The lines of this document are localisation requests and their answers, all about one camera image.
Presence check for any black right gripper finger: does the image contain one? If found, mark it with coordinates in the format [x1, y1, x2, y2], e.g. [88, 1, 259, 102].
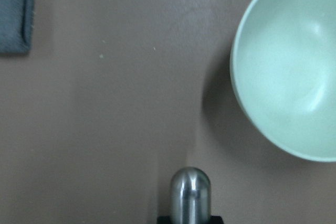
[156, 216, 172, 224]

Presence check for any steel muddler black tip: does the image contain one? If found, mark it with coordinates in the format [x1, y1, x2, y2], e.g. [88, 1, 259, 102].
[170, 167, 211, 223]

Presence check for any mint green bowl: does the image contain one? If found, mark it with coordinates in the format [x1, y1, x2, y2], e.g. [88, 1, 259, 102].
[230, 0, 335, 162]

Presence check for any folded grey cloth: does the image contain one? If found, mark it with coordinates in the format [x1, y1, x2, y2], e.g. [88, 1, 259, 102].
[1, 0, 35, 54]

